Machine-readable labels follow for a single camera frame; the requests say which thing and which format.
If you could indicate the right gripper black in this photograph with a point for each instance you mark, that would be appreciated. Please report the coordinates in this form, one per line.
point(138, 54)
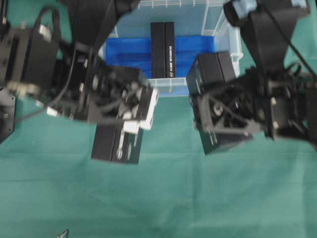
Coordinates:
point(273, 103)

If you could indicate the green table cloth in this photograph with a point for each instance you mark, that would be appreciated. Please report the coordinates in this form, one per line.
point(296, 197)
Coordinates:
point(49, 184)

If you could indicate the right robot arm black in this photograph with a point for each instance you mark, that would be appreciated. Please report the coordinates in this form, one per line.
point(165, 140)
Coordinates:
point(266, 27)

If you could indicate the blue foam liner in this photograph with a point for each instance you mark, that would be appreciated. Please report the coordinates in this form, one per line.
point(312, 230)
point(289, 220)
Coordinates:
point(136, 52)

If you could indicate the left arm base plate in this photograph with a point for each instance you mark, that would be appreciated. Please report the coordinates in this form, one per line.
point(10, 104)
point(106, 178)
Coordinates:
point(7, 114)

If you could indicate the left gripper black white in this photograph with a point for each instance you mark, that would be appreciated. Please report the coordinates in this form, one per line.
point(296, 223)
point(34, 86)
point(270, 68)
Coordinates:
point(101, 94)

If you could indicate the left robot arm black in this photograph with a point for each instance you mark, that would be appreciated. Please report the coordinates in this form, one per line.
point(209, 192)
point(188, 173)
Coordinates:
point(28, 54)

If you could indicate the black box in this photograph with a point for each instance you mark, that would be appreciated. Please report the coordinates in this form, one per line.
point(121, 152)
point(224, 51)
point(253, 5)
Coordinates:
point(163, 56)
point(217, 108)
point(113, 144)

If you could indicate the small grey metal piece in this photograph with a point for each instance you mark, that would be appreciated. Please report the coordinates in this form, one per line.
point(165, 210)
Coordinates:
point(64, 234)

